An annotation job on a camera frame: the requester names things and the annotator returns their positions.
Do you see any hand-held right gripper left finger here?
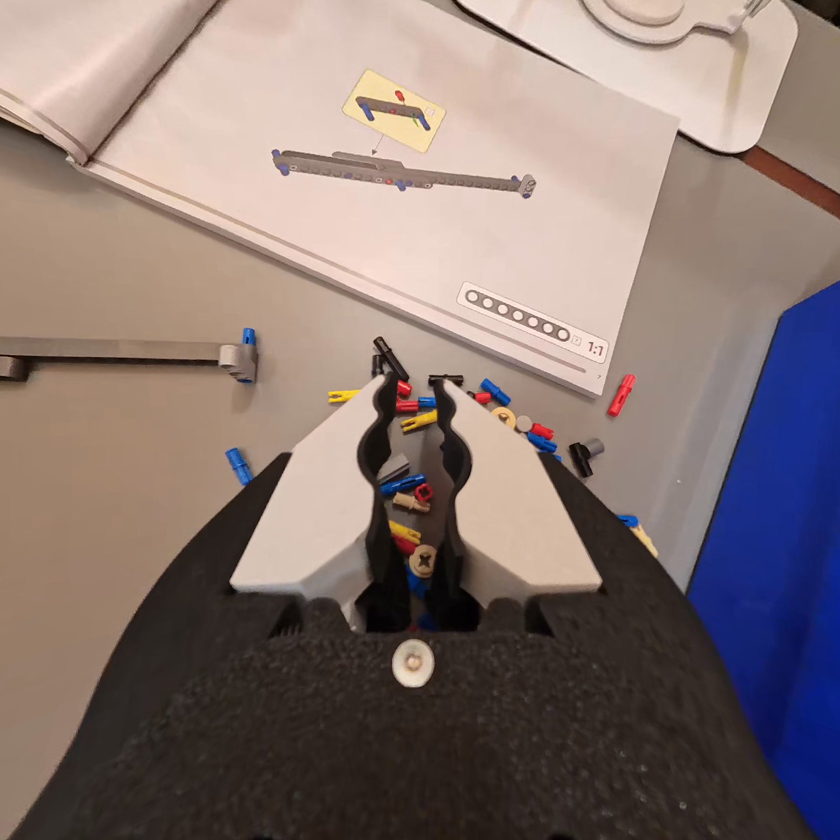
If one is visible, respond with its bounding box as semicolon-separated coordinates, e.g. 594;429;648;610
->
230;373;397;626

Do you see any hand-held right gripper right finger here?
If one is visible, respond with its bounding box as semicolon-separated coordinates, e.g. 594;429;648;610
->
431;379;602;596

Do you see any pile of colourful connector pins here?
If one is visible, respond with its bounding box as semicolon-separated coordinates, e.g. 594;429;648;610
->
224;335;660;634

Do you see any long black toy beam assembly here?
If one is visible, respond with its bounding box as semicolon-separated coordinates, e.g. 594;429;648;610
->
0;328;260;385

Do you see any blue plastic bin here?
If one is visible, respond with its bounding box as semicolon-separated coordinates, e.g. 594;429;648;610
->
686;282;840;840

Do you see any white instruction booklet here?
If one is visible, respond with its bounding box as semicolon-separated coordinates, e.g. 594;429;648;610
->
0;0;680;398

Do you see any white wooden document stand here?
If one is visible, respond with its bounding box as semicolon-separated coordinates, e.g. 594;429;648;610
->
453;0;799;155

